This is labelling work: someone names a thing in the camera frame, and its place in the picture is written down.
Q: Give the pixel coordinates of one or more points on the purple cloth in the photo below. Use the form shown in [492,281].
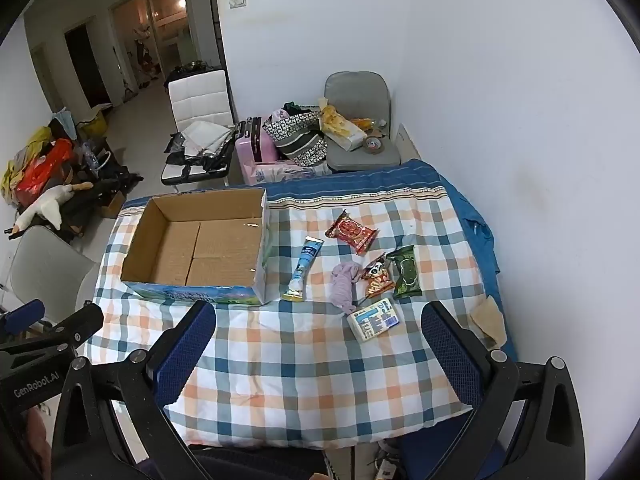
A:
[344,285]

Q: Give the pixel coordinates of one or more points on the black white patterned bag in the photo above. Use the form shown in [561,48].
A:
[297,137]

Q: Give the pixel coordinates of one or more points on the tape roll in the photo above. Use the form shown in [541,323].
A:
[373,143]

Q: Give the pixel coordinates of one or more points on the white goose plush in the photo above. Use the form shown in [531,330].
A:
[47,205]

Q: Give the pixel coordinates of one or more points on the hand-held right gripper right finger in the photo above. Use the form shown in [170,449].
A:
[452,357]

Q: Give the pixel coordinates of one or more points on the panda print snack packet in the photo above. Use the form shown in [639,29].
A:
[377,277]

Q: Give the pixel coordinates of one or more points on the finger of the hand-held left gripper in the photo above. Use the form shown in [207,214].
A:
[77,324]
[20,314]

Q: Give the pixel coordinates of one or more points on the person's left hand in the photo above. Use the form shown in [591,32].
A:
[37,442]

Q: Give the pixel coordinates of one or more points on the pink suitcase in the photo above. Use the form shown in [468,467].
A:
[254,145]

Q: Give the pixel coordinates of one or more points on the white tissue pack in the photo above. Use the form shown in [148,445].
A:
[374,319]

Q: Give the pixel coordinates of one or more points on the green packet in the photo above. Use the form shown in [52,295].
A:
[406,274]

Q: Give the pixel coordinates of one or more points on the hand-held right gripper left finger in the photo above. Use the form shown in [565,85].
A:
[184,357]

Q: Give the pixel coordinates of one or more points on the red plastic bag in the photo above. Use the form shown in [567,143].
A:
[42,167]

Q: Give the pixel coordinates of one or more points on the yellow snack bag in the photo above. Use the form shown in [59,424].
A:
[340,127]

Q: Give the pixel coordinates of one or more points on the plaid blanket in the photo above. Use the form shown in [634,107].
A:
[300,360]

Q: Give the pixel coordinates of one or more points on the hanging clothes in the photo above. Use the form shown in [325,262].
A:
[144,52]

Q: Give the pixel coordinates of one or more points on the white plastic bags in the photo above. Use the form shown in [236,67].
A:
[202,137]

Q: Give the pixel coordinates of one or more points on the brown paper piece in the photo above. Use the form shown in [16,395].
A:
[489,321]

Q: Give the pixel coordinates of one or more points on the red snack packet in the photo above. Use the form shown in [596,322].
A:
[351,231]

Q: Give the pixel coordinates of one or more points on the black cloth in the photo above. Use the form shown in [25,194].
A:
[197,161]

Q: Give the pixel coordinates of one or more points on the floral pink cloth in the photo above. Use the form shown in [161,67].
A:
[285,175]

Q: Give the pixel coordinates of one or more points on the white wall outlet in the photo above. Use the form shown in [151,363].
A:
[404,135]

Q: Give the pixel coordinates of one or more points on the white padded chair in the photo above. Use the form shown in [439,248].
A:
[197,97]

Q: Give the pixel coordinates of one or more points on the small cardboard box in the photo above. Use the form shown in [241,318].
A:
[112,205]

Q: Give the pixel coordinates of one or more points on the black bags pile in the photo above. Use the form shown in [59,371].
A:
[107,182]

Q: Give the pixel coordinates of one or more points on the white light switch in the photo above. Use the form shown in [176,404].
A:
[237,0]

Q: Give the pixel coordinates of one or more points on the yellow cloth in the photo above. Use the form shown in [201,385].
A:
[22,160]

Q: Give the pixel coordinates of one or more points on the blue white toothpaste tube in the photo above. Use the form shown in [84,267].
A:
[304,267]

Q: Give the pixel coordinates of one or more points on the light grey plastic chair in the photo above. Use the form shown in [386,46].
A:
[45,270]

